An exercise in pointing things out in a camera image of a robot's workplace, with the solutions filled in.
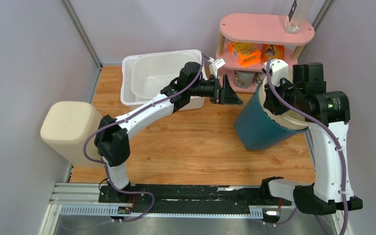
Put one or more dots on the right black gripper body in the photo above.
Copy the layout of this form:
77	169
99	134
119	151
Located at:
289	94

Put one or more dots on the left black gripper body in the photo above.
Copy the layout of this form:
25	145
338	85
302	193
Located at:
210	89

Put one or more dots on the teal round bucket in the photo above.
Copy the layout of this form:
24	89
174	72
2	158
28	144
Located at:
256	130

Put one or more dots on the cream rectangular bin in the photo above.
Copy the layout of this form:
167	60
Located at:
66	127

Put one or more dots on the cream round bucket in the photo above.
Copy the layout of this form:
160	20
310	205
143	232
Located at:
290	119

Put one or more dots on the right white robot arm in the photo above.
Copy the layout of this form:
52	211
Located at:
303	90

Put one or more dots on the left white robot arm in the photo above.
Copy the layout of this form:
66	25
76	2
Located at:
114	134

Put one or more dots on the orange snack box right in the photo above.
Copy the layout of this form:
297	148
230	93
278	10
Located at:
270	51

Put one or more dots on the orange snack box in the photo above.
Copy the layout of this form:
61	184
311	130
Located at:
270	51
246	54

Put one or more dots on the orange snack box left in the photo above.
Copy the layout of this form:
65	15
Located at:
246	54

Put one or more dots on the pink three-tier shelf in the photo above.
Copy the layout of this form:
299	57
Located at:
258	29

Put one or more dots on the white plastic tub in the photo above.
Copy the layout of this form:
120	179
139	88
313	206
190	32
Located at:
145	75

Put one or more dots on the clear glass vase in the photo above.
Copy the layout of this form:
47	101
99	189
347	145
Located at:
297	15

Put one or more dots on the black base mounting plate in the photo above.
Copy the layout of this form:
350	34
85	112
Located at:
235	195

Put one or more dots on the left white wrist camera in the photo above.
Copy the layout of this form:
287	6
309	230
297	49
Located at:
215	65

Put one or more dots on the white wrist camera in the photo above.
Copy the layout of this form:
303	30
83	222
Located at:
215	65
278	69

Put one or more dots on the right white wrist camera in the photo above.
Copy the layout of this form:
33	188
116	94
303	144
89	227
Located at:
278	69

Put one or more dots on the aluminium frame rail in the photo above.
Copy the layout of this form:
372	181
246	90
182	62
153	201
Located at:
82	199

